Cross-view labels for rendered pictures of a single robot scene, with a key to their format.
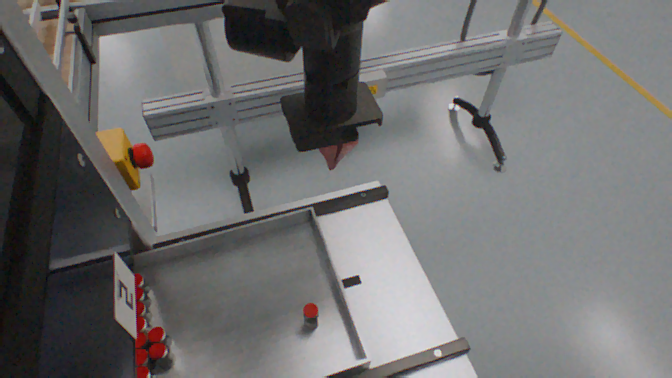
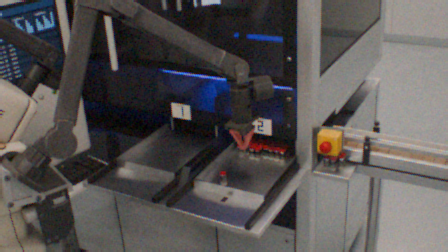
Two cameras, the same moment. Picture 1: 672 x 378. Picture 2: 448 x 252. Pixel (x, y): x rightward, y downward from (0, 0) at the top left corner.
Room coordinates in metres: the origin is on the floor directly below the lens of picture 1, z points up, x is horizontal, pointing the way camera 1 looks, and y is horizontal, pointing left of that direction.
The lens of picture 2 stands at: (1.37, -0.96, 1.82)
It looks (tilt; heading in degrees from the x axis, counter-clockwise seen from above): 26 degrees down; 138
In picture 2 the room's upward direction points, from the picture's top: 3 degrees counter-clockwise
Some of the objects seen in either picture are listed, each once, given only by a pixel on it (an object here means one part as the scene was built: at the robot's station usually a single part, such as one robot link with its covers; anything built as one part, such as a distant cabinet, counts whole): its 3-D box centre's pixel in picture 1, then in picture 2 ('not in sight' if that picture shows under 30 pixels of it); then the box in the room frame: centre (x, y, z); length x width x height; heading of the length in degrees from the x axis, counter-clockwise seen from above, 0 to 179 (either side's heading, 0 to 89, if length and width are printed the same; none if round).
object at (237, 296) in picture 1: (225, 314); (250, 167); (0.24, 0.15, 0.90); 0.34 x 0.26 x 0.04; 109
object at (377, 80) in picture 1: (368, 86); not in sight; (1.27, -0.14, 0.50); 0.12 x 0.05 x 0.09; 108
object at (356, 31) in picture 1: (326, 40); (242, 95); (0.36, 0.01, 1.25); 0.07 x 0.06 x 0.07; 71
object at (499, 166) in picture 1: (478, 126); not in sight; (1.52, -0.71, 0.07); 0.50 x 0.08 x 0.14; 18
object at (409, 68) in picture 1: (367, 77); not in sight; (1.33, -0.14, 0.49); 1.60 x 0.08 x 0.12; 108
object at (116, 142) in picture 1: (108, 163); (330, 141); (0.44, 0.34, 1.00); 0.08 x 0.07 x 0.07; 108
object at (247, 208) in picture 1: (241, 182); not in sight; (1.17, 0.39, 0.07); 0.50 x 0.08 x 0.14; 18
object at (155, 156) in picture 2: not in sight; (171, 149); (-0.08, 0.05, 0.90); 0.34 x 0.26 x 0.04; 108
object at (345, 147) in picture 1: (321, 142); (244, 134); (0.36, 0.01, 1.12); 0.07 x 0.07 x 0.09; 17
